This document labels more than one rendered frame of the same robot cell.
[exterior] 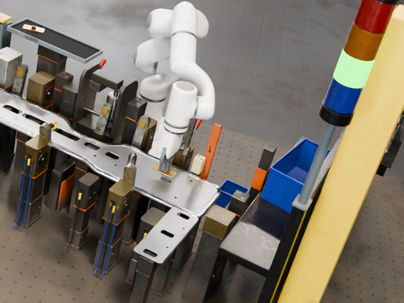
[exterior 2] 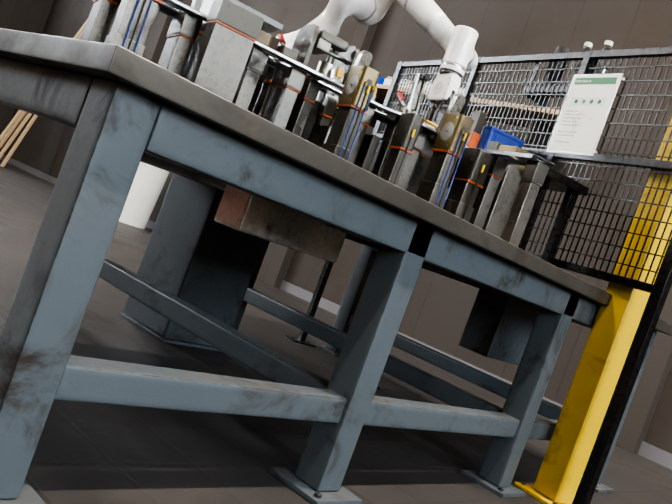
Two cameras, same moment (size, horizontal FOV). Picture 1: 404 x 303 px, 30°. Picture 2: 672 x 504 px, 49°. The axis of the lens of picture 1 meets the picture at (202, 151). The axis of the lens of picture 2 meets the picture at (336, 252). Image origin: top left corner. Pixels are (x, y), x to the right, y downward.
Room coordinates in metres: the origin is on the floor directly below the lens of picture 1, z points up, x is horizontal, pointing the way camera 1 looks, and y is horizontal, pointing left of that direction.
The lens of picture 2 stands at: (0.66, 2.03, 0.55)
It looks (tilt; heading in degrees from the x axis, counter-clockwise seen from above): 1 degrees down; 313
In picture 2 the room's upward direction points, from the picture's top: 20 degrees clockwise
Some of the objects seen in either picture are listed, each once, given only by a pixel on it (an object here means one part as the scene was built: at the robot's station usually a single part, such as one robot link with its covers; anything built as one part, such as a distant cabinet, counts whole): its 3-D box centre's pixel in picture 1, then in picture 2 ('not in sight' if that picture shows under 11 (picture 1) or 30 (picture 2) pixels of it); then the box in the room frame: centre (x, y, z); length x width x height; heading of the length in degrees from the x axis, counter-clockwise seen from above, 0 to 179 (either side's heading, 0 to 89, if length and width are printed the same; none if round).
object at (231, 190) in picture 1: (231, 198); not in sight; (2.59, -0.17, 0.75); 0.11 x 0.10 x 0.09; 74
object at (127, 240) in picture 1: (137, 205); (397, 170); (2.23, 0.17, 0.84); 0.12 x 0.05 x 0.29; 164
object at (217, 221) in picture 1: (208, 256); (497, 198); (2.01, -0.12, 0.88); 0.08 x 0.08 x 0.36; 74
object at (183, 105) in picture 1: (182, 103); (460, 48); (2.21, 0.11, 1.31); 0.09 x 0.08 x 0.13; 105
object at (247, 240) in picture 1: (292, 199); (480, 169); (2.29, -0.36, 1.01); 0.90 x 0.22 x 0.03; 164
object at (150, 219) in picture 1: (144, 251); (465, 193); (2.00, 0.10, 0.84); 0.12 x 0.07 x 0.28; 164
